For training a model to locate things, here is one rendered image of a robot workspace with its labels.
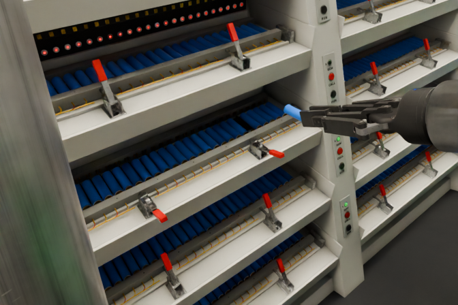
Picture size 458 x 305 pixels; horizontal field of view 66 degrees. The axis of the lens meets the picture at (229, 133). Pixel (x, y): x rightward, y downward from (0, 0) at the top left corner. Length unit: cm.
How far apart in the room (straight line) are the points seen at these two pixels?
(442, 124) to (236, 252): 52
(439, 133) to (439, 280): 83
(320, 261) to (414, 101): 66
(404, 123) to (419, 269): 83
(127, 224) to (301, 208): 45
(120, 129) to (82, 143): 6
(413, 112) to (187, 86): 38
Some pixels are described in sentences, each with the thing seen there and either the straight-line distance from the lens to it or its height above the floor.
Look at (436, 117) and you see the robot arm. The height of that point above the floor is 70.
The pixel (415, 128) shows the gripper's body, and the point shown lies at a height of 68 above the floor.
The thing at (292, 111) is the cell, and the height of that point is 65.
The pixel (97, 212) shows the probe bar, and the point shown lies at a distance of 67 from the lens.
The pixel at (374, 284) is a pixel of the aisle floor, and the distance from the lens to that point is 122.
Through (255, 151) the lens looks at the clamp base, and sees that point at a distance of 77.
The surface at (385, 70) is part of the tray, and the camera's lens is 116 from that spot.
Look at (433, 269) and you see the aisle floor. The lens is 129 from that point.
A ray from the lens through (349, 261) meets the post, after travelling 113.
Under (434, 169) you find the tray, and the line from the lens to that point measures 143.
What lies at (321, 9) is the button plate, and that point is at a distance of 83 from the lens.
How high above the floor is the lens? 87
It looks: 20 degrees down
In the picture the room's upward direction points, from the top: 13 degrees counter-clockwise
